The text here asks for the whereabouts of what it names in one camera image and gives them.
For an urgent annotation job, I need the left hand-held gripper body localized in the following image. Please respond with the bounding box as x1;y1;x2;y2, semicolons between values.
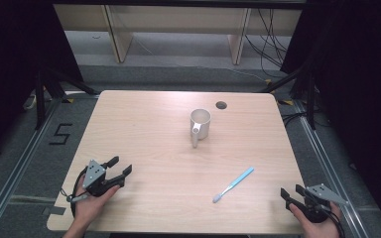
81;159;121;198

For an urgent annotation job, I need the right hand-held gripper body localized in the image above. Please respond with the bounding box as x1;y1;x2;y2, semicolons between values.
297;182;349;224

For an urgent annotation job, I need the light blue toothbrush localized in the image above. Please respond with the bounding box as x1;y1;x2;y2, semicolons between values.
211;166;255;204

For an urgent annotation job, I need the white cup with handle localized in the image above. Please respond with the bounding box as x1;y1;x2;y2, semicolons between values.
189;108;212;149

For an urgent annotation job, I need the person's left hand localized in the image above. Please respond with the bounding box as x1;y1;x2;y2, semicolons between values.
73;175;122;230

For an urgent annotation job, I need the person's right hand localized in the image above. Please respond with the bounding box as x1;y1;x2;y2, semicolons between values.
289;201;344;238

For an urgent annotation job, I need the grey tape strip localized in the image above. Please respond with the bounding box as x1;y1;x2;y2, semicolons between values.
42;204;67;217

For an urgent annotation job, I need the black metal stand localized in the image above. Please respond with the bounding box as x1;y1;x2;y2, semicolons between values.
34;64;101;131
259;63;319;131

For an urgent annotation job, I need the black curtain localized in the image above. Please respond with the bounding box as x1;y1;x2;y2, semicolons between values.
0;0;84;167
279;0;381;229

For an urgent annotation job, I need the light wooden shelf unit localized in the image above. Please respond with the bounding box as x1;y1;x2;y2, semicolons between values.
53;4;303;66

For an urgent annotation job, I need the aluminium floor rail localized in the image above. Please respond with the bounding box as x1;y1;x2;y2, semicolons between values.
0;98;63;238
292;98;373;238

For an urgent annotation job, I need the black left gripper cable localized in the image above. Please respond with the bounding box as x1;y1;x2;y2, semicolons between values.
69;166;89;219

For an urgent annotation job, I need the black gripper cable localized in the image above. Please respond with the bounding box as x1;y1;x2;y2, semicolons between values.
69;166;89;219
323;205;345;238

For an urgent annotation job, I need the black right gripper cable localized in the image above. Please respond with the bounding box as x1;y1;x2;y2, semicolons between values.
323;205;345;238

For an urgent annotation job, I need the grey cable plug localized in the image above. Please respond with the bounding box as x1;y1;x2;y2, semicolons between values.
65;193;89;203

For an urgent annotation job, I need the black floor cable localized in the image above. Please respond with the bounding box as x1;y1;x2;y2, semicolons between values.
280;110;331;128

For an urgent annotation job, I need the white coiled cable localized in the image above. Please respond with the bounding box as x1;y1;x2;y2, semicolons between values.
22;93;38;112

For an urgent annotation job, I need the bundle of black cables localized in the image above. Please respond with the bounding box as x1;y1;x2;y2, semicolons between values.
243;8;290;79

